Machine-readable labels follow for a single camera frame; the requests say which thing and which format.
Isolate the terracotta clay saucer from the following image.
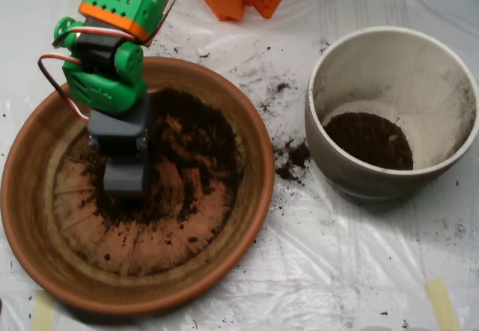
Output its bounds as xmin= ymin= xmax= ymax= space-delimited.
xmin=0 ymin=56 xmax=276 ymax=318

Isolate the dark soil pile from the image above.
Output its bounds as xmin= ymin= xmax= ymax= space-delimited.
xmin=84 ymin=88 xmax=240 ymax=234

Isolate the dark soil heap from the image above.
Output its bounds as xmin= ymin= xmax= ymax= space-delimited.
xmin=322 ymin=112 xmax=414 ymax=171

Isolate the red white servo cable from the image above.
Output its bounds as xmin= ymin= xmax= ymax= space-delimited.
xmin=51 ymin=0 xmax=188 ymax=49
xmin=37 ymin=54 xmax=91 ymax=122

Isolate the white ceramic plant pot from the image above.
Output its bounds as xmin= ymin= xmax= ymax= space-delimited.
xmin=304 ymin=26 xmax=479 ymax=207

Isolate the spilled soil patch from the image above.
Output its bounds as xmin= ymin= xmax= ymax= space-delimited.
xmin=275 ymin=139 xmax=314 ymax=186

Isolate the beige masking tape strip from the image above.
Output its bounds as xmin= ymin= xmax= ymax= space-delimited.
xmin=426 ymin=277 xmax=461 ymax=331
xmin=31 ymin=291 xmax=56 ymax=331

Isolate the clear plastic cover sheet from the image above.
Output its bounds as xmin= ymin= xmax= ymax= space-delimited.
xmin=0 ymin=0 xmax=479 ymax=331

